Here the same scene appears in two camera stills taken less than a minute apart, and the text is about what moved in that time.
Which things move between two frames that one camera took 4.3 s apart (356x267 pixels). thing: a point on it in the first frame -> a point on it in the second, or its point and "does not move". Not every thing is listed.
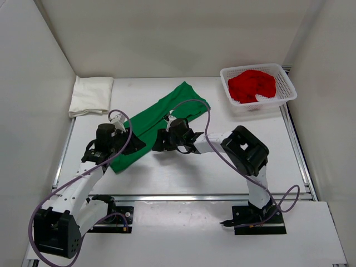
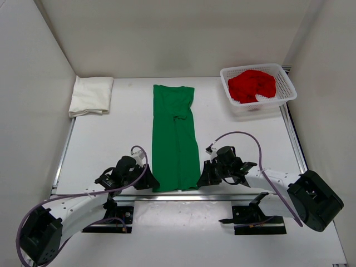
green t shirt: x=183 y=100 -> x=175 y=158
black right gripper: x=161 y=146 -> x=207 y=178
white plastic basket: x=285 y=92 does not move
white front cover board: x=201 y=233 does not move
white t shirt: x=90 y=95 does not move
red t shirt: x=243 y=88 does not move
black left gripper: x=136 y=144 -> x=148 y=180
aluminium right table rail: x=298 y=150 does not move
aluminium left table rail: x=67 y=143 does not move
